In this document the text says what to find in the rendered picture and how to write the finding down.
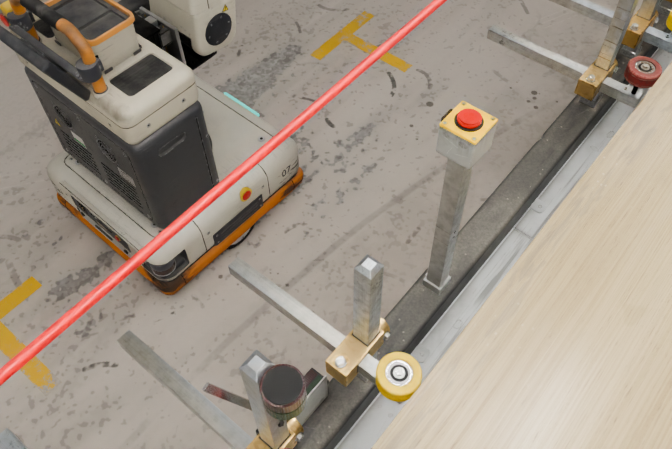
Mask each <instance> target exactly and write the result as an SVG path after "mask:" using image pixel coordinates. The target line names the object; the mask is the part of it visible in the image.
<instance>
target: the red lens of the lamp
mask: <svg viewBox="0 0 672 449"><path fill-rule="evenodd" d="M278 366H289V367H291V368H293V369H295V370H296V371H297V372H298V373H299V374H300V375H301V378H302V381H303V386H304V387H303V388H302V392H301V394H300V396H299V397H298V398H297V399H296V400H295V401H294V402H292V403H290V404H287V405H276V404H273V403H271V402H270V401H268V400H267V399H266V397H265V396H264V394H263V391H262V388H261V387H262V382H263V379H264V377H265V375H266V374H267V373H268V372H269V371H270V370H272V369H273V368H275V367H278ZM260 393H261V396H262V400H263V402H264V404H265V405H266V407H267V408H268V409H270V410H271V411H273V412H276V413H280V414H285V413H290V412H292V411H294V410H296V409H297V408H298V407H299V406H300V405H301V404H302V403H303V401H304V399H305V395H306V386H305V379H304V376H303V374H302V373H301V372H300V370H299V369H297V368H296V367H294V366H292V365H289V364H278V365H275V366H273V367H271V368H269V369H268V370H267V371H266V372H265V373H264V375H263V376H262V378H261V381H260Z"/></svg>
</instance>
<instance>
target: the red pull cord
mask: <svg viewBox="0 0 672 449"><path fill-rule="evenodd" d="M446 1H447V0H433V1H432V2H431V3H430V4H429V5H428V6H426V7H425V8H424V9H423V10H422V11H421V12H419V13H418V14H417V15H416V16H415V17H413V18H412V19H411V20H410V21H409V22H408V23H406V24H405V25H404V26H403V27H402V28H401V29H399V30H398V31H397V32H396V33H395V34H393V35H392V36H391V37H390V38H389V39H388V40H386V41H385V42H384V43H383V44H382V45H381V46H379V47H378V48H377V49H376V50H375V51H373V52H372V53H371V54H370V55H369V56H368V57H366V58H365V59H364V60H363V61H362V62H361V63H359V64H358V65H357V66H356V67H355V68H353V69H352V70H351V71H350V72H349V73H348V74H346V75H345V76H344V77H343V78H342V79H341V80H339V81H338V82H337V83H336V84H335V85H333V86H332V87H331V88H330V89H329V90H328V91H326V92H325V93H324V94H323V95H322V96H321V97H319V98H318V99H317V100H316V101H315V102H313V103H312V104H311V105H310V106H309V107H308V108H306V109H305V110H304V111H303V112H302V113H300V114H299V115H298V116H297V117H296V118H295V119H293V120H292V121H291V122H290V123H289V124H288V125H286V126H285V127H284V128H283V129H282V130H280V131H279V132H278V133H277V134H276V135H275V136H273V137H272V138H271V139H270V140H269V141H268V142H266V143H265V144H264V145H263V146H262V147H260V148H259V149H258V150H257V151H256V152H255V153H253V154H252V155H251V156H250V157H249V158H248V159H246V160H245V161H244V162H243V163H242V164H240V165H239V166H238V167H237V168H236V169H235V170H233V171H232V172H231V173H230V174H229V175H228V176H226V177H225V178H224V179H223V180H222V181H220V182H219V183H218V184H217V185H216V186H215V187H213V188H212V189H211V190H210V191H209V192H208V193H206V194H205V195H204V196H203V197H202V198H200V199H199V200H198V201H197V202H196V203H195V204H193V205H192V206H191V207H190V208H189V209H188V210H186V211H185V212H184V213H183V214H182V215H180V216H179V217H178V218H177V219H176V220H175V221H173V222H172V223H171V224H170V225H169V226H168V227H166V228H165V229H164V230H163V231H162V232H160V233H159V234H158V235H157V236H156V237H155V238H153V239H152V240H151V241H150V242H149V243H147V244H146V245H145V246H144V247H143V248H142V249H140V250H139V251H138V252H137V253H136V254H135V255H133V256H132V257H131V258H130V259H129V260H127V261H126V262H125V263H124V264H123V265H122V266H120V267H119V268H118V269H117V270H116V271H115V272H113V273H112V274H111V275H110V276H109V277H107V278H106V279H105V280H104V281H103V282H102V283H100V284H99V285H98V286H97V287H96V288H95V289H93V290H92V291H91V292H90V293H89V294H87V295H86V296H85V297H84V298H83V299H82V300H80V301H79V302H78V303H77V304H76V305H75V306H73V307H72V308H71V309H70V310H69V311H67V312H66V313H65V314H64V315H63V316H62V317H60V318H59V319H58V320H57V321H56V322H55V323H53V324H52V325H51V326H50V327H49V328H47V329H46V330H45V331H44V332H43V333H42V334H40V335H39V336H38V337H37V338H36V339H35V340H33V341H32V342H31V343H30V344H29V345H27V346H26V347H25V348H24V349H23V350H22V351H20V352H19V353H18V354H17V355H16V356H15V357H13V358H12V359H11V360H10V361H9V362H7V363H6V364H5V365H4V366H3V367H2V368H0V386H1V385H2V384H3V383H5V382H6V381H7V380H8V379H9V378H10V377H12V376H13V375H14V374H15V373H16V372H17V371H18V370H20V369H21V368H22V367H23V366H24V365H25V364H27V363H28V362H29V361H30V360H31V359H32V358H34V357H35V356H36V355H37V354H38V353H39V352H40V351H42V350H43V349H44V348H45V347H46V346H47V345H49V344H50V343H51V342H52V341H53V340H54V339H56V338H57V337H58V336H59V335H60V334H61V333H62V332H64V331H65V330H66V329H67V328H68V327H69V326H71V325H72V324H73V323H74V322H75V321H76V320H78V319H79V318H80V317H81V316H82V315H83V314H84V313H86V312H87V311H88V310H89V309H90V308H91V307H93V306H94V305H95V304H96V303H97V302H98V301H100V300H101V299H102V298H103V297H104V296H105V295H106V294H108V293H109V292H110V291H111V290H112V289H113V288H115V287H116V286H117V285H118V284H119V283H120V282H122V281H123V280H124V279H125V278H126V277H127V276H128V275H130V274H131V273H132V272H133V271H134V270H135V269H137V268H138V267H139V266H140V265H141V264H142V263H144V262H145V261H146V260H147V259H148V258H149V257H150V256H152V255H153V254H154V253H155V252H156V251H157V250H159V249H160V248H161V247H162V246H163V245H164V244H166V243H167V242H168V241H169V240H170V239H171V238H172V237H174V236H175V235H176V234H177V233H178V232H179V231H181V230H182V229H183V228H184V227H185V226H186V225H188V224H189V223H190V222H191V221H192V220H193V219H194V218H196V217H197V216H198V215H199V214H200V213H201V212H203V211H204V210H205V209H206V208H207V207H208V206H210V205H211V204H212V203H213V202H214V201H215V200H216V199H218V198H219V197H220V196H221V195H222V194H223V193H225V192H226V191H227V190H228V189H229V188H230V187H232V186H233V185H234V184H235V183H236V182H237V181H238V180H240V179H241V178H242V177H243V176H244V175H245V174H247V173H248V172H249V171H250V170H251V169H252V168H254V167H255V166H256V165H257V164H258V163H259V162H260V161H262V160H263V159H264V158H265V157H266V156H267V155H269V154H270V153H271V152H272V151H273V150H274V149H276V148H277V147H278V146H279V145H280V144H281V143H282V142H284V141H285V140H286V139H287V138H288V137H289V136H291V135H292V134H293V133H294V132H295V131H296V130H298V129H299V128H300V127H301V126H302V125H303V124H304V123H306V122H307V121H308V120H309V119H310V118H311V117H313V116H314V115H315V114H316V113H317V112H318V111H320V110H321V109H322V108H323V107H324V106H325V105H327V104H328V103H329V102H330V101H331V100H332V99H333V98H335V97H336V96H337V95H338V94H339V93H340V92H342V91H343V90H344V89H345V88H346V87H347V86H349V85H350V84H351V83H352V82H353V81H354V80H355V79H357V78H358V77H359V76H360V75H361V74H362V73H364V72H365V71H366V70H367V69H368V68H369V67H371V66H372V65H373V64H374V63H375V62H376V61H377V60H379V59H380V58H381V57H382V56H383V55H384V54H386V53H387V52H388V51H389V50H390V49H391V48H393V47H394V46H395V45H396V44H397V43H398V42H399V41H401V40H402V39H403V38H404V37H405V36H406V35H408V34H409V33H410V32H411V31H412V30H413V29H415V28H416V27H417V26H418V25H419V24H420V23H421V22H423V21H424V20H425V19H426V18H427V17H428V16H430V15H431V14H432V13H433V12H434V11H435V10H437V9H438V8H439V7H440V6H441V5H442V4H443V3H445V2H446Z"/></svg>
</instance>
